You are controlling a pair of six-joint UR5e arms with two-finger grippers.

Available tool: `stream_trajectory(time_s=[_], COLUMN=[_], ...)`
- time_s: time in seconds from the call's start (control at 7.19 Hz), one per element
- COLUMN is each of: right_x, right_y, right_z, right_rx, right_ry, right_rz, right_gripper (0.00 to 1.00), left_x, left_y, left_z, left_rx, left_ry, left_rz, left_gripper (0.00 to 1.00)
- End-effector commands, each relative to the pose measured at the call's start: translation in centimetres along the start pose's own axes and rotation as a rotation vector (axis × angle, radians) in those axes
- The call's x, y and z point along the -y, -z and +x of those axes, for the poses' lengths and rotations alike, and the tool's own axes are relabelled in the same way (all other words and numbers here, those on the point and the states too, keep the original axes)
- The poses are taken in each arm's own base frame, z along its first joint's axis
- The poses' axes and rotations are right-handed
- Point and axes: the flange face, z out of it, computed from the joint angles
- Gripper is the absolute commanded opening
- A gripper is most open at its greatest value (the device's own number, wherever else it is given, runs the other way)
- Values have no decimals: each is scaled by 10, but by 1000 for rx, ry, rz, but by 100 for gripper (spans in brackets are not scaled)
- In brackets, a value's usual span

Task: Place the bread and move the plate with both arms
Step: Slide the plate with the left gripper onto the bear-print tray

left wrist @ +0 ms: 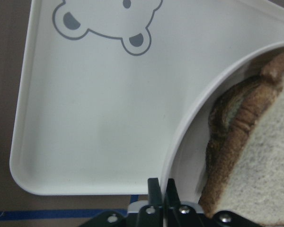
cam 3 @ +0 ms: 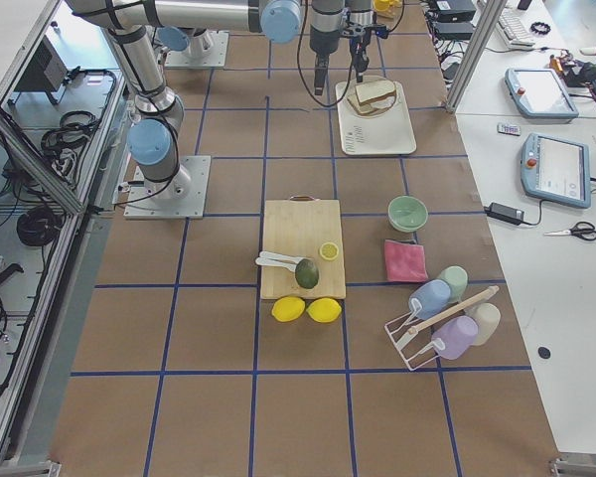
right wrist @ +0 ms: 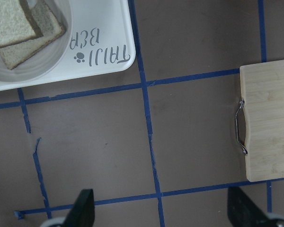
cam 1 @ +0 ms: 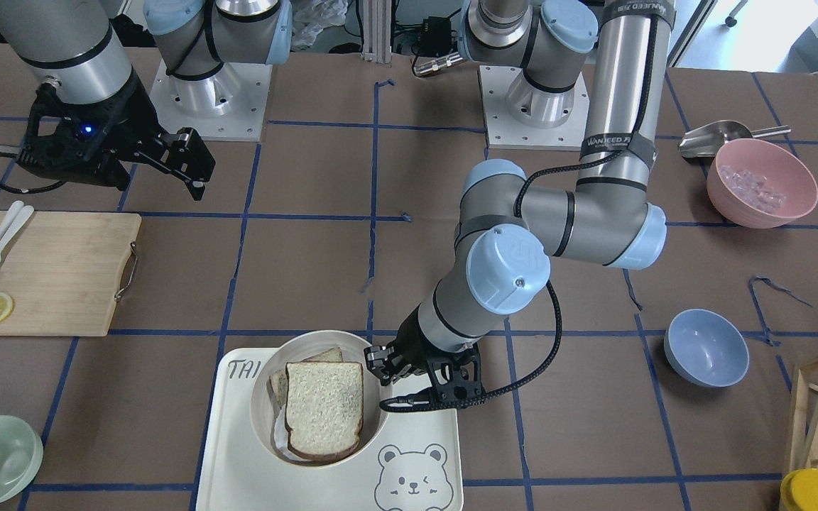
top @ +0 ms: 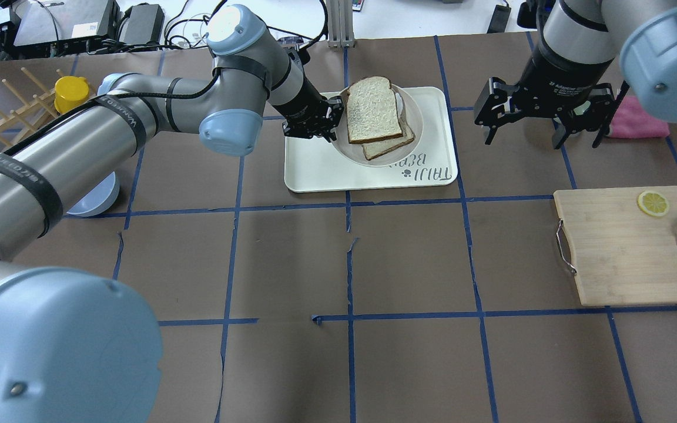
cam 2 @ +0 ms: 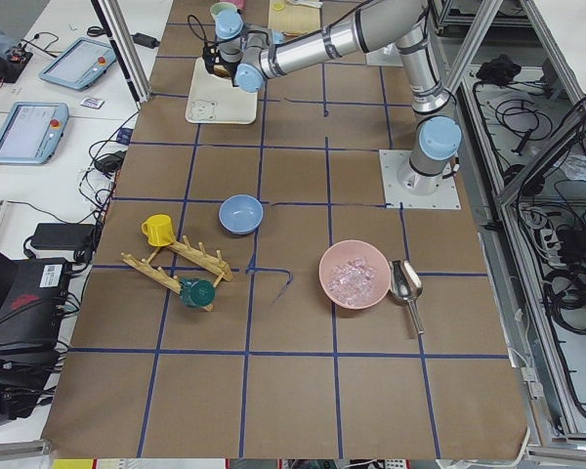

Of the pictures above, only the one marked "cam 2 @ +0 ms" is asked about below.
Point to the pink bowl with ice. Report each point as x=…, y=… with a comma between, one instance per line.
x=354, y=274

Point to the cream bear tray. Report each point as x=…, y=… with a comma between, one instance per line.
x=213, y=100

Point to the far teach pendant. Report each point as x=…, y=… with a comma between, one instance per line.
x=80, y=64

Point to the metal scoop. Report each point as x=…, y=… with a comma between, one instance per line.
x=406, y=287

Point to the wooden cutting board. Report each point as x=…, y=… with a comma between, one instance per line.
x=294, y=19

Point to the dark green mug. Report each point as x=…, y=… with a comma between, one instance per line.
x=197, y=293

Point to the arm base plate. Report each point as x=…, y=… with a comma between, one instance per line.
x=405, y=188
x=385, y=56

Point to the bread slice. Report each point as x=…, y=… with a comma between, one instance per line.
x=221, y=71

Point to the blue bowl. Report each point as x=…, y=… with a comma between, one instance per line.
x=241, y=214

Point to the teach pendant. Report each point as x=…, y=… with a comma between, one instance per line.
x=31, y=132
x=80, y=64

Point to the black power adapter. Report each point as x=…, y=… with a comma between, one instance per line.
x=78, y=238

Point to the green bowl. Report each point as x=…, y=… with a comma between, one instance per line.
x=220, y=7

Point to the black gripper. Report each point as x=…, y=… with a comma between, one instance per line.
x=223, y=63

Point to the near teach pendant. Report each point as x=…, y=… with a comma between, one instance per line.
x=31, y=132

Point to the yellow mug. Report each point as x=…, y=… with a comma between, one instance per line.
x=159, y=230

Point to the pink cloth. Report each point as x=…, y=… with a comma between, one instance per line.
x=239, y=4

